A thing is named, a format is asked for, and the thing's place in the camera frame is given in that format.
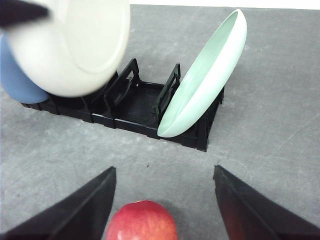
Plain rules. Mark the blue plate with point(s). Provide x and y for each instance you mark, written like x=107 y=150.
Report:
x=14 y=83

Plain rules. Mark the light green plate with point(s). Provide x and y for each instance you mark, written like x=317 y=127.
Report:
x=210 y=76

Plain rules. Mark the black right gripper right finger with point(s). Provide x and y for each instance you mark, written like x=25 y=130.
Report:
x=247 y=214

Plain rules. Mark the black plastic dish rack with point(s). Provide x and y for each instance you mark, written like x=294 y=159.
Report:
x=125 y=104

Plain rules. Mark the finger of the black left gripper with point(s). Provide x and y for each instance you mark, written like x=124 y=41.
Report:
x=16 y=11

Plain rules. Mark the red pomegranate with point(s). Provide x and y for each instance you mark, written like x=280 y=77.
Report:
x=141 y=220

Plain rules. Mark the white plate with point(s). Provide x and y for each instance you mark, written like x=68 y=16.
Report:
x=77 y=50

